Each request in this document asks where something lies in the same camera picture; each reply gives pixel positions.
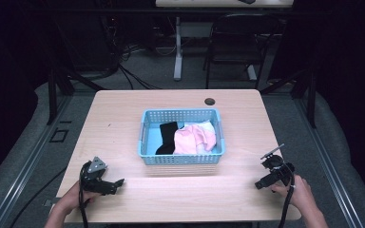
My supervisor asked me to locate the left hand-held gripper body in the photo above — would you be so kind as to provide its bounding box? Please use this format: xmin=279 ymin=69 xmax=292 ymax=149
xmin=80 ymin=156 xmax=116 ymax=195

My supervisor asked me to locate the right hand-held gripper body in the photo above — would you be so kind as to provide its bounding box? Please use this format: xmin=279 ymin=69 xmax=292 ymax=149
xmin=259 ymin=143 xmax=297 ymax=188

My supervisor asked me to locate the person's right hand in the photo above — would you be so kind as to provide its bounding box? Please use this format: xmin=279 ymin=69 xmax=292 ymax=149
xmin=270 ymin=174 xmax=316 ymax=213

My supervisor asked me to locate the person's left hand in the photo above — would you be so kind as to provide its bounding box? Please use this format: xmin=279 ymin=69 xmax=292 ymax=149
xmin=55 ymin=180 xmax=102 ymax=217

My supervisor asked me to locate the light blue plastic basket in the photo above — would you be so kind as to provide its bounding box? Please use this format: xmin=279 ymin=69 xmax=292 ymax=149
xmin=137 ymin=107 xmax=227 ymax=166

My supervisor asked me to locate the black sock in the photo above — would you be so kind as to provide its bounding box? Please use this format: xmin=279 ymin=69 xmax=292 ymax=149
xmin=154 ymin=121 xmax=180 ymax=156

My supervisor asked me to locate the black metal stand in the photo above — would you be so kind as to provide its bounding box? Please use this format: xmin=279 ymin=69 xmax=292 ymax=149
xmin=259 ymin=66 xmax=318 ymax=129
xmin=47 ymin=61 xmax=106 ymax=125

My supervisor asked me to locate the white cloth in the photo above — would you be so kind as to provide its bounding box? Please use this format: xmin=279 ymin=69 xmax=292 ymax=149
xmin=183 ymin=120 xmax=217 ymax=134

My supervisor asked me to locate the pink cloth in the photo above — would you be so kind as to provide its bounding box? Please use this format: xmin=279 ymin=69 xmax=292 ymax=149
xmin=173 ymin=123 xmax=218 ymax=156

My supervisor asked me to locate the black folding chair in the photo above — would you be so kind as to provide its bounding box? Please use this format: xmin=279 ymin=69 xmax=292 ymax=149
xmin=202 ymin=12 xmax=280 ymax=90

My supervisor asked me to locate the white desk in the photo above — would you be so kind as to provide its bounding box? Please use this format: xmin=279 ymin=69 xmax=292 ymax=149
xmin=155 ymin=0 xmax=295 ymax=82

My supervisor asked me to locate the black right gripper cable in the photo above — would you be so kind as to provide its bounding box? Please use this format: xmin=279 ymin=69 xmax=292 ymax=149
xmin=278 ymin=174 xmax=297 ymax=228

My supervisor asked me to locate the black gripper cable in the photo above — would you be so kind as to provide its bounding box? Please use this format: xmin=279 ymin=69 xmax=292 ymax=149
xmin=278 ymin=174 xmax=297 ymax=228
xmin=78 ymin=161 xmax=90 ymax=228

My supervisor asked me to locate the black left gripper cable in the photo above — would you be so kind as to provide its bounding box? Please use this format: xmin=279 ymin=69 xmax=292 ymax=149
xmin=78 ymin=161 xmax=90 ymax=228

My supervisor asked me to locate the black floor cable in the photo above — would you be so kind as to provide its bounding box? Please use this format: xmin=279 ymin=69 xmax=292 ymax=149
xmin=9 ymin=165 xmax=68 ymax=228

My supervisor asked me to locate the bundle of floor cables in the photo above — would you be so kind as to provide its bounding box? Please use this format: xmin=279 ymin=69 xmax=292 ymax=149
xmin=117 ymin=42 xmax=177 ymax=91

